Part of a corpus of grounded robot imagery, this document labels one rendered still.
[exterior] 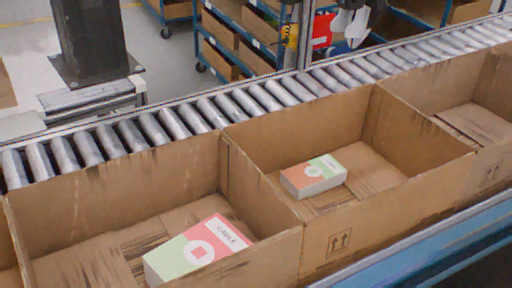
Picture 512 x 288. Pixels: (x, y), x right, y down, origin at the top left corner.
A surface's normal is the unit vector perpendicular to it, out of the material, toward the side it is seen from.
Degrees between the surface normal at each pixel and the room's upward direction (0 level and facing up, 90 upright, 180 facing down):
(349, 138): 89
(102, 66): 90
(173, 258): 0
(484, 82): 90
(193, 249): 0
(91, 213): 89
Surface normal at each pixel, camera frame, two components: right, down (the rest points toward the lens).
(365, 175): 0.05, -0.80
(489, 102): -0.86, 0.28
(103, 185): 0.51, 0.53
